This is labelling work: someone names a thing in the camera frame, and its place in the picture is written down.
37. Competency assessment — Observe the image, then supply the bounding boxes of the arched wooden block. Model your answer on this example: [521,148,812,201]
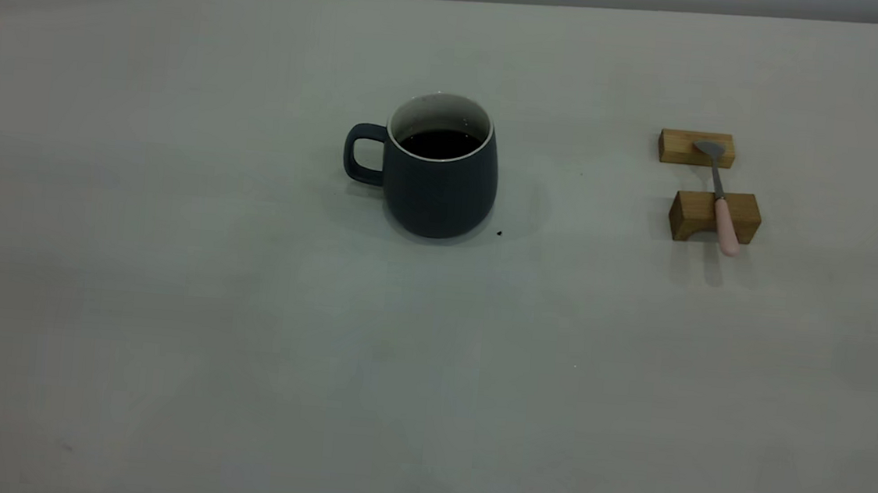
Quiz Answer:
[667,188,764,248]

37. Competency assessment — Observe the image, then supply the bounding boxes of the dark grey ceramic mug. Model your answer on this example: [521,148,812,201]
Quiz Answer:
[337,86,505,244]

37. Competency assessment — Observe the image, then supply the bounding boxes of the flat rectangular wooden block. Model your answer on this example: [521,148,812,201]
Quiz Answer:
[656,128,737,170]

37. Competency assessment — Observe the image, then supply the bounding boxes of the pink handled metal spoon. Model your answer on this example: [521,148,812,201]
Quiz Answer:
[683,139,750,259]

